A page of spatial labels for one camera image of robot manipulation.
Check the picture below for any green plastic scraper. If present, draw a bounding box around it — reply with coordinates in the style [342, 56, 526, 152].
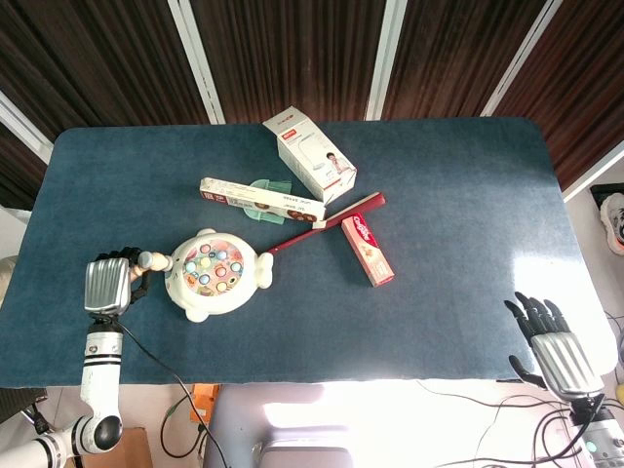
[242, 177, 293, 226]

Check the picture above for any tan toy hammer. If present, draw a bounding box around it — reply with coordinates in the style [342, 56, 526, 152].
[131, 250, 174, 285]

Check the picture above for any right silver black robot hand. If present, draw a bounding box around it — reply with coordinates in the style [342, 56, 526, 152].
[503, 291, 606, 404]

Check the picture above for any red Colgate toothpaste box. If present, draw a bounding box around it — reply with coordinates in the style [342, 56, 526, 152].
[340, 211, 397, 289]

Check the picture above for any white whack-a-mole toy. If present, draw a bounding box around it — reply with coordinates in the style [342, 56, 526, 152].
[164, 228, 276, 324]

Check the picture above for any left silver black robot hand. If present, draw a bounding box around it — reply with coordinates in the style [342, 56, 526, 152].
[83, 247, 150, 322]

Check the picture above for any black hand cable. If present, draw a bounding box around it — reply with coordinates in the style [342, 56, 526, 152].
[115, 320, 231, 468]

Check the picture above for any long baking paper box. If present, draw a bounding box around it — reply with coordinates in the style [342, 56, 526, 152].
[198, 175, 328, 223]

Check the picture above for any white metal frame post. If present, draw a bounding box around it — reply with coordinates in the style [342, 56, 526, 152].
[0, 89, 56, 153]
[479, 0, 565, 118]
[364, 0, 409, 122]
[167, 0, 227, 125]

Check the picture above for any black floor cable bundle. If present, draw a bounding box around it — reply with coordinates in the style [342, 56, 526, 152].
[417, 378, 624, 468]

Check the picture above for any orange device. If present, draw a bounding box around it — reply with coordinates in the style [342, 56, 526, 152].
[186, 383, 224, 426]

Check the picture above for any white product carton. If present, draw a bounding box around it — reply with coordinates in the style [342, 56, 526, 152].
[261, 105, 359, 206]

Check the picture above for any dark red long shoehorn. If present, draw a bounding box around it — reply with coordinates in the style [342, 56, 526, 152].
[266, 191, 388, 256]

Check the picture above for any white sneaker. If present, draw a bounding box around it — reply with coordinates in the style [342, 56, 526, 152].
[599, 191, 624, 255]

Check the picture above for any blue table cloth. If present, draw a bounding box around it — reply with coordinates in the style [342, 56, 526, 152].
[0, 116, 621, 391]

